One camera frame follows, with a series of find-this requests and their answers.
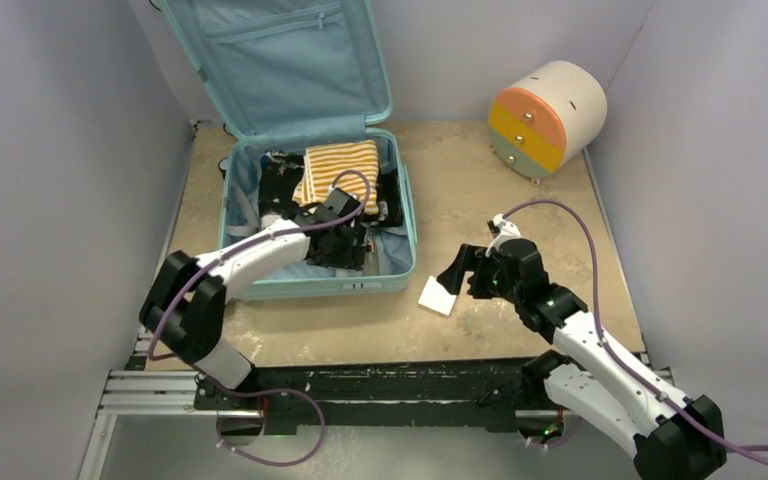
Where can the round pastel drawer cabinet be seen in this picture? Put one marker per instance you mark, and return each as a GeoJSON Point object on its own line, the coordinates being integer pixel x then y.
{"type": "Point", "coordinates": [540, 122]}

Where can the black white patterned garment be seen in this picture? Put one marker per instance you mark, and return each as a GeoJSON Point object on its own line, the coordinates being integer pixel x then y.
{"type": "Point", "coordinates": [282, 172]}

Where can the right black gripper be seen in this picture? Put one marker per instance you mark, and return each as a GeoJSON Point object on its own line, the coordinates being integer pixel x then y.
{"type": "Point", "coordinates": [470, 258]}

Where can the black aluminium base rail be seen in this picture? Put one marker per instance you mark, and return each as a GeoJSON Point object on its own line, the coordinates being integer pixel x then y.
{"type": "Point", "coordinates": [501, 395]}

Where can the orange white striped cloth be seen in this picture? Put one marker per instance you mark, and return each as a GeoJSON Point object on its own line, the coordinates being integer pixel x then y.
{"type": "Point", "coordinates": [348, 166]}

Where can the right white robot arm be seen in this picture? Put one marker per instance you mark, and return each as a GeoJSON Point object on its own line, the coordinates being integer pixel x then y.
{"type": "Point", "coordinates": [655, 423]}

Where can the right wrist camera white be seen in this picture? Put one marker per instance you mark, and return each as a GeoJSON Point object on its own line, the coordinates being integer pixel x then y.
{"type": "Point", "coordinates": [502, 230]}

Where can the light blue open suitcase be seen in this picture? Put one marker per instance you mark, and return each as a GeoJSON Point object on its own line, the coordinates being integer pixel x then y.
{"type": "Point", "coordinates": [288, 75]}

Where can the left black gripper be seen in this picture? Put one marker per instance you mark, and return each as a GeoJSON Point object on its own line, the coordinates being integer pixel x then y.
{"type": "Point", "coordinates": [351, 257]}

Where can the white square packet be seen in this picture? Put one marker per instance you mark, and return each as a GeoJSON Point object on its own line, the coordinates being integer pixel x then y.
{"type": "Point", "coordinates": [436, 299]}

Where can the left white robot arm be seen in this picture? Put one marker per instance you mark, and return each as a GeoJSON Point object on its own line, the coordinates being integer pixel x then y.
{"type": "Point", "coordinates": [184, 308]}

